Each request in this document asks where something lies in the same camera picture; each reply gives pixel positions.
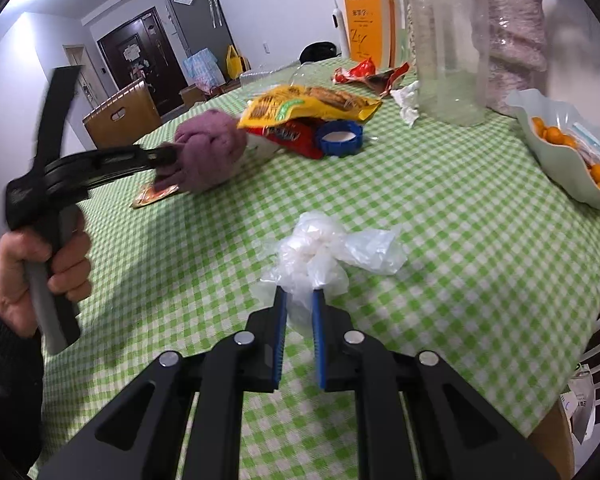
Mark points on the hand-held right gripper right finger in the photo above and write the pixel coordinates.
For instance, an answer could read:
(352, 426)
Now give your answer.
(319, 340)

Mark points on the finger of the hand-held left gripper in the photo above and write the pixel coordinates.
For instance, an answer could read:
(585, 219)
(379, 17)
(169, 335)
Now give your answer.
(125, 165)

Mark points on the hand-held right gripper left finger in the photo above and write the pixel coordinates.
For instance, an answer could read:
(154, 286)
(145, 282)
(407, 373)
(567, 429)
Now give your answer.
(279, 340)

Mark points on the clear plastic bag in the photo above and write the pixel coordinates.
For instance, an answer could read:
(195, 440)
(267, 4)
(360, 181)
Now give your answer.
(325, 255)

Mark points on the purple cloth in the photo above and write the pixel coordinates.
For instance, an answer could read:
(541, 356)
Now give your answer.
(210, 152)

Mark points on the person's left forearm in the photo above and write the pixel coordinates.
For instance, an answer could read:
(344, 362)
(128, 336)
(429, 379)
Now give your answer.
(5, 385)

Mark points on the person's left hand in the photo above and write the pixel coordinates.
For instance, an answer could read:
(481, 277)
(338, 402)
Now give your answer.
(10, 280)

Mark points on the small orange packet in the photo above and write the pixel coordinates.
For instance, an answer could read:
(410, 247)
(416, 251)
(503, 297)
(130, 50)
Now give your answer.
(152, 194)

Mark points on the brown wooden chair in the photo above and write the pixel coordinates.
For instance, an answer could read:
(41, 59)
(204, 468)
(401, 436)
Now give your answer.
(122, 120)

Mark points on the cardboard box with flaps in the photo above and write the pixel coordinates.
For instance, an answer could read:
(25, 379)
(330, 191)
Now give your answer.
(192, 95)

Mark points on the dark entrance door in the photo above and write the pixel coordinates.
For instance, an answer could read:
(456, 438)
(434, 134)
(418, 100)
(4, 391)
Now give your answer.
(140, 60)

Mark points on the light wooden door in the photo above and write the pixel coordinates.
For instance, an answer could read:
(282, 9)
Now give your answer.
(77, 70)

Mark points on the blue patterned bag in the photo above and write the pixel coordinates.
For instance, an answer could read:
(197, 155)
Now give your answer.
(202, 70)

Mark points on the green checked tablecloth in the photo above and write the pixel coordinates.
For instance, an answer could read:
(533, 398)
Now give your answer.
(430, 270)

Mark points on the yellow tote bag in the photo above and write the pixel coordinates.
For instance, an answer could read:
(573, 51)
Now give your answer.
(236, 62)

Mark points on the grey refrigerator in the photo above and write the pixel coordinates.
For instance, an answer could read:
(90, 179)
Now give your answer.
(197, 20)

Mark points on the red snack bag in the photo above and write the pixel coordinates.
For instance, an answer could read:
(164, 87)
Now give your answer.
(285, 135)

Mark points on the clear plastic container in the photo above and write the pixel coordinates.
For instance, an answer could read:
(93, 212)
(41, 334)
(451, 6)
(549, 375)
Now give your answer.
(272, 72)

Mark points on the white folded umbrella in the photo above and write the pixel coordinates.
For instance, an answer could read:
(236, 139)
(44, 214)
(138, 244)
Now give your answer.
(212, 2)

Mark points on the yellow snack bag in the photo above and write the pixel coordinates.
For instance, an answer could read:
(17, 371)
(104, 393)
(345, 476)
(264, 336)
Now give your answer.
(305, 105)

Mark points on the blue round lid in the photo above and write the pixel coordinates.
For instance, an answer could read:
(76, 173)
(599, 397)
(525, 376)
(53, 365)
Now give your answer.
(340, 137)

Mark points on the black bag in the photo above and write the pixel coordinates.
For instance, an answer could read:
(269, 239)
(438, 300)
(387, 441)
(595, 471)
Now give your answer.
(317, 51)

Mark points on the crumpled white tissue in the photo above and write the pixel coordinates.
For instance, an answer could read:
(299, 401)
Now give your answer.
(407, 102)

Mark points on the plain brown cardboard box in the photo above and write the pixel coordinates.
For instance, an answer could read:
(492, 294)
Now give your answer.
(555, 435)

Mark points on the white electric toothbrush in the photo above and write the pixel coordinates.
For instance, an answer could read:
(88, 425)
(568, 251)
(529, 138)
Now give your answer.
(339, 25)

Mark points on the red snack wrapper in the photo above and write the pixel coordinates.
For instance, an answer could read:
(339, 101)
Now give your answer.
(370, 75)

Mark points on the white plastic bag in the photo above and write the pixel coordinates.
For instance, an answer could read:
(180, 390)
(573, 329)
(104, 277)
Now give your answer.
(582, 400)

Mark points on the orange paper bag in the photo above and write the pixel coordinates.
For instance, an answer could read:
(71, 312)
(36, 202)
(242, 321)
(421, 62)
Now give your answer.
(367, 25)

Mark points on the green wavy bowl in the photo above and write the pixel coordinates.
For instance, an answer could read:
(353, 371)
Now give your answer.
(555, 165)

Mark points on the pile of kumquats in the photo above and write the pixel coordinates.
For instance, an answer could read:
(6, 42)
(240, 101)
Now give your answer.
(552, 135)

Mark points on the clear plastic water jug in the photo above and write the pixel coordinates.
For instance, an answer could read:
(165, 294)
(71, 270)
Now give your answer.
(450, 40)

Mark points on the pink patterned roll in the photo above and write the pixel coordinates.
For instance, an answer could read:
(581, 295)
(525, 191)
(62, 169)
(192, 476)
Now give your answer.
(515, 45)

